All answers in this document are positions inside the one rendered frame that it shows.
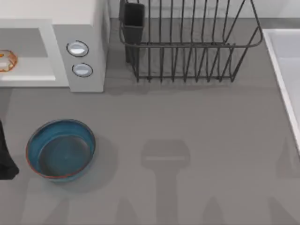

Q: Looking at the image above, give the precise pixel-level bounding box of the small round microwave knob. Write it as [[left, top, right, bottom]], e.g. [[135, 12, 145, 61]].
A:
[[72, 62, 94, 77]]

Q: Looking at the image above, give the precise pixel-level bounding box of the black cutlery holder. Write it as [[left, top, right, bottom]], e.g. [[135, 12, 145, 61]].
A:
[[119, 0, 145, 45]]

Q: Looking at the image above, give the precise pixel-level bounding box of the large round microwave knob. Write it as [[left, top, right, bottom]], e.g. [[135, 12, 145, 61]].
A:
[[66, 40, 90, 58]]

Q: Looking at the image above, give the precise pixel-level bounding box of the blue bowl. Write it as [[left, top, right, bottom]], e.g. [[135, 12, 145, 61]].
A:
[[26, 119, 96, 183]]

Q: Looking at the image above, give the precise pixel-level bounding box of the pale microwave oven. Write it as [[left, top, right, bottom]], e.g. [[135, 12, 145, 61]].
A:
[[0, 0, 110, 94]]

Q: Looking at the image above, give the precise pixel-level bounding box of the white sink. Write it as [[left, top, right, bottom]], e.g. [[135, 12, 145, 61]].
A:
[[262, 29, 300, 158]]

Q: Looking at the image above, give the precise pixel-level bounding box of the orange glazed doughnut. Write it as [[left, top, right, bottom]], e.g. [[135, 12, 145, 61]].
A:
[[0, 49, 18, 73]]

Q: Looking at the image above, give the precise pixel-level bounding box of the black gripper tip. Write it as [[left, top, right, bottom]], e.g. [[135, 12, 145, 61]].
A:
[[0, 120, 20, 180]]

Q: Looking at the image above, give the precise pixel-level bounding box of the dark wire dish rack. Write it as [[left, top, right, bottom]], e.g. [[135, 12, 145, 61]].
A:
[[119, 0, 263, 83]]

